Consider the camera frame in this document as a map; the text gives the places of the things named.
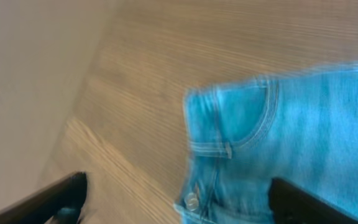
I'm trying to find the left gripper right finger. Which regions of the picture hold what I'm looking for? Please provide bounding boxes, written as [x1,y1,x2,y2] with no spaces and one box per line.
[268,177,358,224]

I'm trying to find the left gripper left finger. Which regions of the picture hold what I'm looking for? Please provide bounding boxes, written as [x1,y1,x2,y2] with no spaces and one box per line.
[0,172,88,224]

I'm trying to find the light blue denim jeans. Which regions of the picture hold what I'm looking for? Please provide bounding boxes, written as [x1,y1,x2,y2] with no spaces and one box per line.
[175,61,358,223]

